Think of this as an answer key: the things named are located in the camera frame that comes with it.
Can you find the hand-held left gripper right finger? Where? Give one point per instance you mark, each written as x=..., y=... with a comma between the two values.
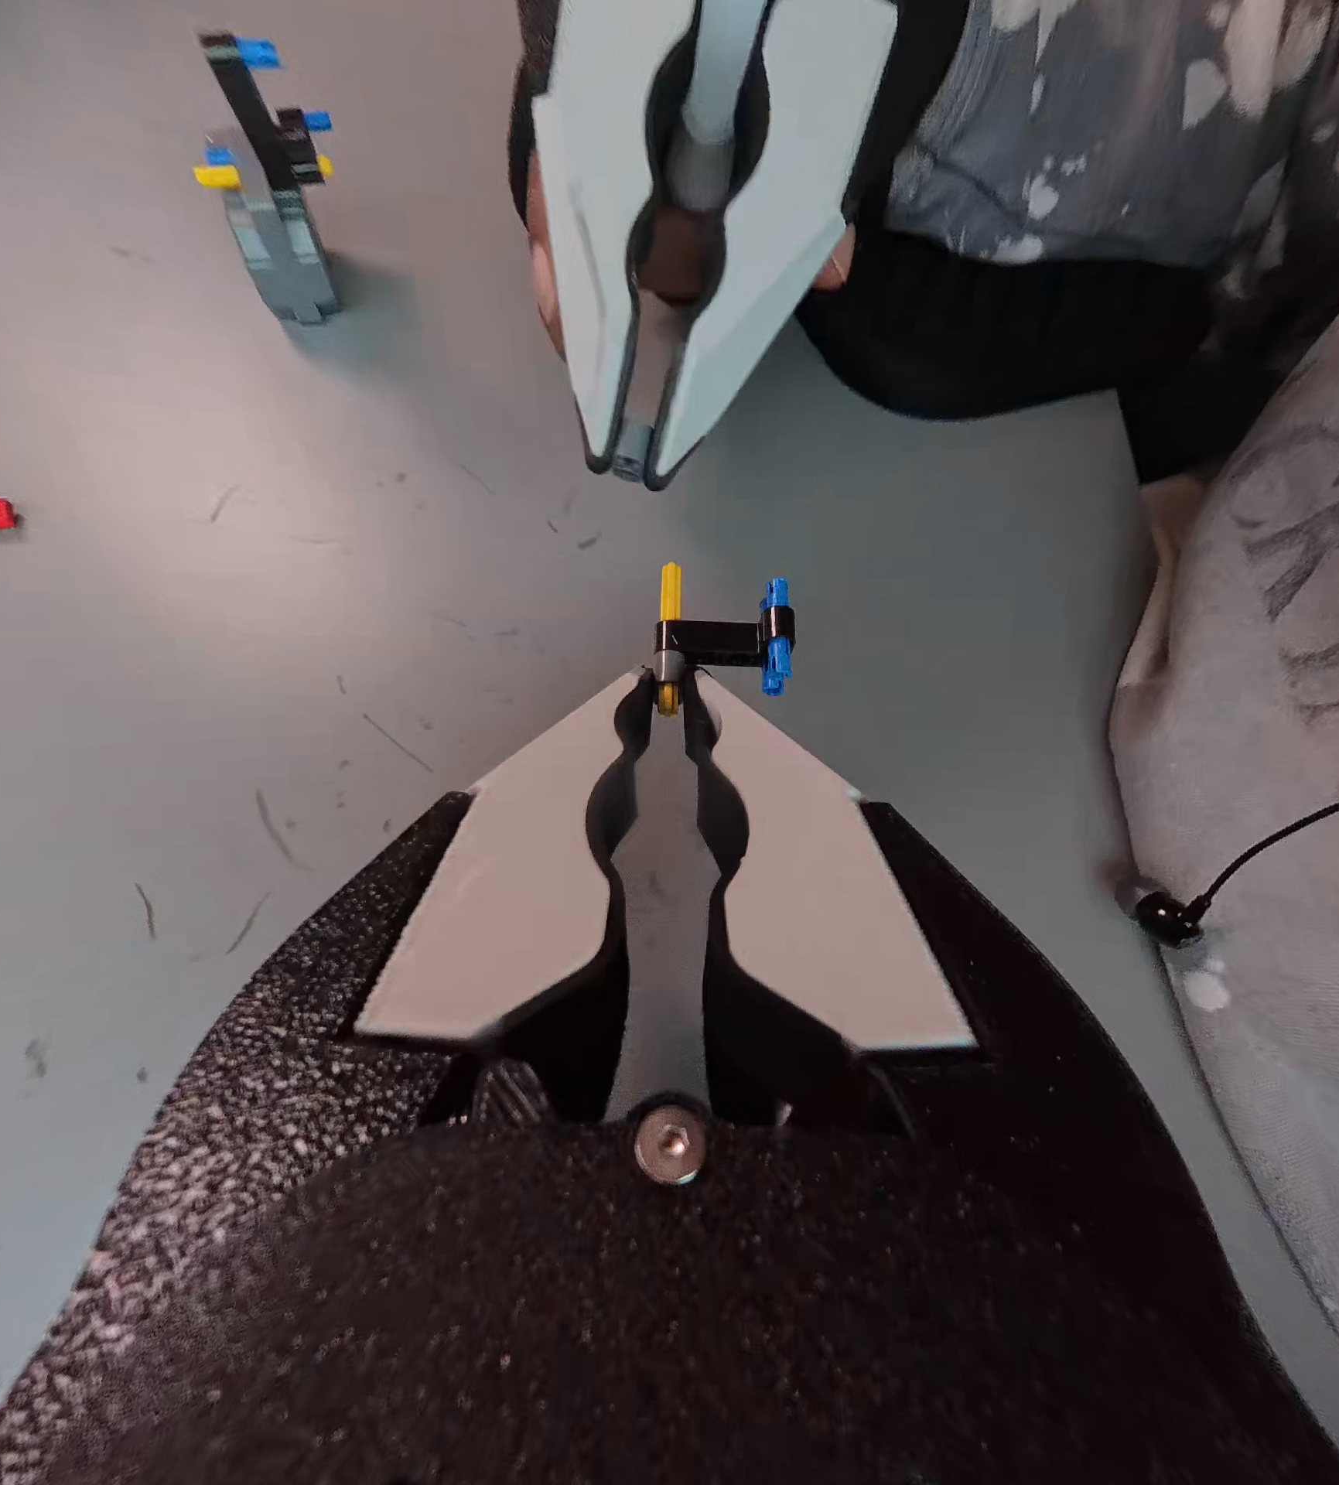
x=843, y=916

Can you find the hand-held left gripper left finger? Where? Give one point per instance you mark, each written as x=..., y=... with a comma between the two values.
x=495, y=916

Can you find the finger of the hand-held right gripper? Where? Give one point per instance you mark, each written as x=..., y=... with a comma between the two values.
x=790, y=173
x=594, y=173

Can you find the grey connector piece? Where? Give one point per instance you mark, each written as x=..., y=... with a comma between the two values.
x=643, y=382

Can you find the black beam toy assembly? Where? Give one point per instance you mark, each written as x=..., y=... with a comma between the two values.
x=716, y=636

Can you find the person's right forearm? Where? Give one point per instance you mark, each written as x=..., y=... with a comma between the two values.
x=1144, y=116

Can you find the grey desk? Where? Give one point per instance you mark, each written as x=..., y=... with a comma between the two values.
x=274, y=580

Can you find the person's right hand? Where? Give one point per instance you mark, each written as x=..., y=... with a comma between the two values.
x=548, y=266

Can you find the grey base toy assembly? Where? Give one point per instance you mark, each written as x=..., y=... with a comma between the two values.
x=280, y=220

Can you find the grey patterned hoodie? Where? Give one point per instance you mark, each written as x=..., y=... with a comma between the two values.
x=1284, y=696

